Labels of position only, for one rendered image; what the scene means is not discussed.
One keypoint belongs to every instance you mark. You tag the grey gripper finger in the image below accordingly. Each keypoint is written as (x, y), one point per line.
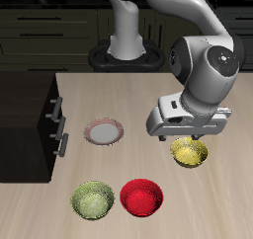
(196, 137)
(162, 138)

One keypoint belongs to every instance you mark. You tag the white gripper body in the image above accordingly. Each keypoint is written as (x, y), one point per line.
(194, 128)

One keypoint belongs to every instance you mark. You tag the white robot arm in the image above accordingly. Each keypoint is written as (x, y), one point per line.
(210, 71)

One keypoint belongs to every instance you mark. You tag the yellow bowl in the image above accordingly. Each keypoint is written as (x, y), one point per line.
(189, 154)

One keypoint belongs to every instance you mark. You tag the white plate with pink rim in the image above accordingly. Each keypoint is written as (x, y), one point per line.
(103, 132)

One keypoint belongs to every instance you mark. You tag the red bowl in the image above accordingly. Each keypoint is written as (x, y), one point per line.
(141, 198)

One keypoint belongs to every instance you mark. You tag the green bowl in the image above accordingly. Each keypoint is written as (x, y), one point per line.
(92, 200)

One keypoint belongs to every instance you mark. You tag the dark wooden cabinet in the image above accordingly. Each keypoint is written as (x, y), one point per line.
(23, 127)

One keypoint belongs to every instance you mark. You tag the dark kitchen cupboards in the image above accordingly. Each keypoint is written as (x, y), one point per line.
(49, 35)

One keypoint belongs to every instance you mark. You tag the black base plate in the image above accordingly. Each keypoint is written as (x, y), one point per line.
(154, 59)

